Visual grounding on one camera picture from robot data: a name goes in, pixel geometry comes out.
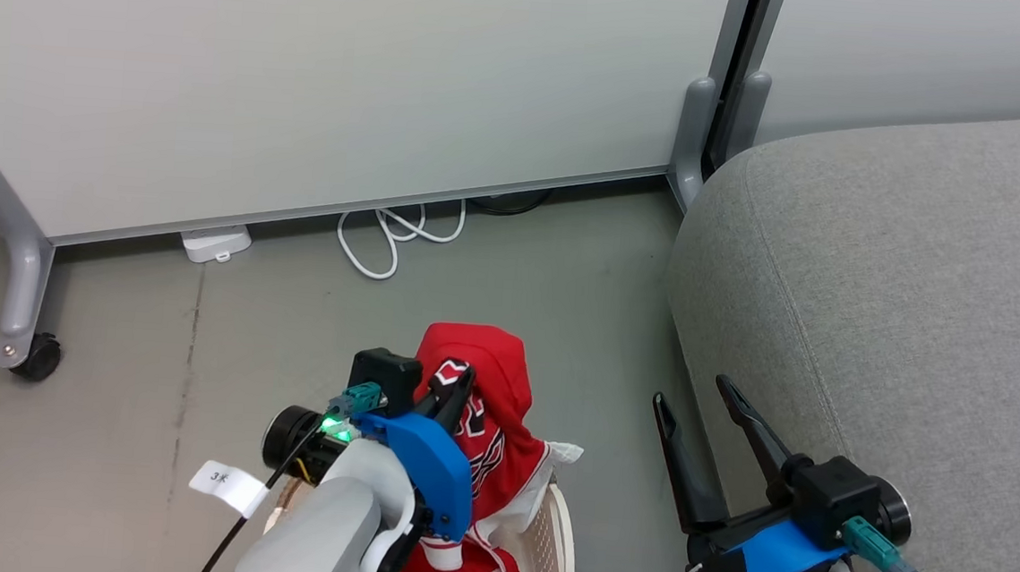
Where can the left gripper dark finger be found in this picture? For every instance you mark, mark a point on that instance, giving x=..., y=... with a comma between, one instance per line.
x=453, y=400

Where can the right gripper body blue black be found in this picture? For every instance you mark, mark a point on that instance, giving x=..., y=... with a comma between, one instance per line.
x=769, y=555

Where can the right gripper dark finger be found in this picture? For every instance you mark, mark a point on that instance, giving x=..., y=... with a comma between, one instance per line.
x=756, y=429
x=686, y=469

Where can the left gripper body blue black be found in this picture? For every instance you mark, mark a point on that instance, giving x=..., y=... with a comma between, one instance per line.
x=429, y=473

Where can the red printed sports clothing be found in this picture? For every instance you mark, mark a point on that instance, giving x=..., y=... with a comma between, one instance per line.
x=491, y=365

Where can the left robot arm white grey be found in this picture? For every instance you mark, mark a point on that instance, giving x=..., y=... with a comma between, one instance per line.
x=313, y=532

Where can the white plastic laundry basket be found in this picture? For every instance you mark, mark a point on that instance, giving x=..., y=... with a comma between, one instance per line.
x=550, y=549

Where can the grey fabric sofa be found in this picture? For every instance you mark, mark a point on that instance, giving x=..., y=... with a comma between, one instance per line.
x=904, y=305

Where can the white paper label tag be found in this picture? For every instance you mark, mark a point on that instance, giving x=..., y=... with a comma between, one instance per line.
x=227, y=486

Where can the white power adapter box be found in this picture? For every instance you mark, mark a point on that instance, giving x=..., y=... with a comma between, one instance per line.
x=215, y=243

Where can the wide white partition panel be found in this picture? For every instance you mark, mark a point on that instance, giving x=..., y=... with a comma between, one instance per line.
x=310, y=66

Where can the black caster wheel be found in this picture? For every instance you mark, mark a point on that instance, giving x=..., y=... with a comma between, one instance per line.
x=40, y=358

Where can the narrow white partition panel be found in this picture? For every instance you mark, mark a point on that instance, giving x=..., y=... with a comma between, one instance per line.
x=921, y=54

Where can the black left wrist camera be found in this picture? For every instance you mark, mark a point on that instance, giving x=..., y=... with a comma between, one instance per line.
x=385, y=378

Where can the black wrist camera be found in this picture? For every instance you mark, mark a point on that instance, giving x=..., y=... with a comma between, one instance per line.
x=836, y=497
x=385, y=378

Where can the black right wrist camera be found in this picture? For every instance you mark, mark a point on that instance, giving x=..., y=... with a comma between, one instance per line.
x=836, y=497

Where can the grey partition frame post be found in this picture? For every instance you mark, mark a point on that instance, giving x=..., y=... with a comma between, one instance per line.
x=751, y=105
x=693, y=128

